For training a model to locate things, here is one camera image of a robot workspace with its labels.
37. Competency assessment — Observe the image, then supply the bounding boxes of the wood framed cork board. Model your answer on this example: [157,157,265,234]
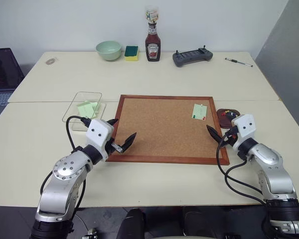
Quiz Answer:
[105,94,230,166]

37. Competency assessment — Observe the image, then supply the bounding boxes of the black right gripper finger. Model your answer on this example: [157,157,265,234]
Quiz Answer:
[206,124,225,145]

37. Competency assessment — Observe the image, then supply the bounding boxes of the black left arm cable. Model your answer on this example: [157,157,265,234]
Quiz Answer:
[39,115,92,215]

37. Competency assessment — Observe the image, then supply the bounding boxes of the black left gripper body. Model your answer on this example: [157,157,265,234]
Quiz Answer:
[105,137,125,155]

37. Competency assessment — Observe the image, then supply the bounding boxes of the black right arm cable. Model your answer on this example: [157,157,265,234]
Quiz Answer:
[215,126,268,206]

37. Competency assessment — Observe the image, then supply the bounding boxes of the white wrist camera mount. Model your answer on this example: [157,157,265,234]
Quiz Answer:
[85,119,115,160]
[230,114,256,150]

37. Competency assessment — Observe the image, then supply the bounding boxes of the grey handheld controller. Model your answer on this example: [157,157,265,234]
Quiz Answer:
[172,45,214,68]

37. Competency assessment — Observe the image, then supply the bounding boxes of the dark rounded shape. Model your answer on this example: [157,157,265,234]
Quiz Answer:
[116,208,147,239]

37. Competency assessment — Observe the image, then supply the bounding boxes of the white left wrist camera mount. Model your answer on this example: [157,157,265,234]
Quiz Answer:
[85,119,115,160]

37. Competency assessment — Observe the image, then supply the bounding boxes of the green sticky note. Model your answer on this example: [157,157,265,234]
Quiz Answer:
[191,103,208,121]

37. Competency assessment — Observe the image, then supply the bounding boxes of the clear plastic jar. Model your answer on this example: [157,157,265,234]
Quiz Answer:
[144,5,160,24]

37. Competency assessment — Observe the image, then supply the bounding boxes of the brown dish of pushpins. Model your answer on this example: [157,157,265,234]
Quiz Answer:
[216,108,241,129]

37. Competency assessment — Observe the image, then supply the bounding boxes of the black silver pen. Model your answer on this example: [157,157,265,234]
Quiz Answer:
[224,57,254,68]

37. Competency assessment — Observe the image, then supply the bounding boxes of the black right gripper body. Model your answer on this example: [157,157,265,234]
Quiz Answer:
[222,132,238,148]

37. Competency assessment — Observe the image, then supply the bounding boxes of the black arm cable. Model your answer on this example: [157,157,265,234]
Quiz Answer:
[39,115,92,215]
[215,126,268,206]

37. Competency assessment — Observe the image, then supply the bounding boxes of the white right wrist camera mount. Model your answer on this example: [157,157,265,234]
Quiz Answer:
[230,114,256,150]

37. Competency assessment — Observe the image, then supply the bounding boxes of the yellow green sponge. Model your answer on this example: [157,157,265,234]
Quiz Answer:
[124,45,140,62]

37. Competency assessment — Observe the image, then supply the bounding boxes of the clear plastic tray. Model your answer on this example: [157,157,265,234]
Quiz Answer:
[62,91,107,132]

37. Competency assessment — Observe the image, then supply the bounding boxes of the pale green bowl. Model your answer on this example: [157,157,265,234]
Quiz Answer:
[95,40,122,62]

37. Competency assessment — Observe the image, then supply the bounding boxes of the dark grey laptop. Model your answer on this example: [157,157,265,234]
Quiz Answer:
[0,48,25,129]

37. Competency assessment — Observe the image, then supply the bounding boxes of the loose green paper note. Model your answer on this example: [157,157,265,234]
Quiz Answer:
[77,102,97,119]
[89,100,102,116]

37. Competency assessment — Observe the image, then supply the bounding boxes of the red ketchup bottle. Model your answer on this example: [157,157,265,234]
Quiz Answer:
[145,21,162,62]

